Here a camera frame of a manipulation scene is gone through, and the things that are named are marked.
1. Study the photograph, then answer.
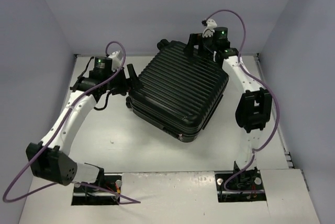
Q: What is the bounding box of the black hard-shell suitcase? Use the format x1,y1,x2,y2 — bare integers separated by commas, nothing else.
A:
126,39,229,142

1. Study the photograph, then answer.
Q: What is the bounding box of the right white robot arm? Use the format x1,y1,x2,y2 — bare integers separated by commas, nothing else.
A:
185,18,274,188

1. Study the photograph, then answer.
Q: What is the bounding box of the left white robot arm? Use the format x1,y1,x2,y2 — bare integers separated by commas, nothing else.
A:
26,51,141,193

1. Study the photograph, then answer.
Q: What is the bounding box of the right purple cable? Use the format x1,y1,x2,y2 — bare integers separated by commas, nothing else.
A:
205,9,282,196

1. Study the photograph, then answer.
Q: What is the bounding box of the purple cable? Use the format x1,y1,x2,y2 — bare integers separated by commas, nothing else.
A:
205,9,282,196
2,41,142,206

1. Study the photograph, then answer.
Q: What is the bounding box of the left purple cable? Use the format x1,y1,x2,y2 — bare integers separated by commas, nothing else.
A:
2,41,142,206

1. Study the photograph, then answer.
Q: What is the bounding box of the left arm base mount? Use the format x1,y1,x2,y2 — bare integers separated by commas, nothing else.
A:
71,174,122,206

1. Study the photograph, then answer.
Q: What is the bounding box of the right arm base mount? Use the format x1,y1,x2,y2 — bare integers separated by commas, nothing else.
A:
215,171,267,203

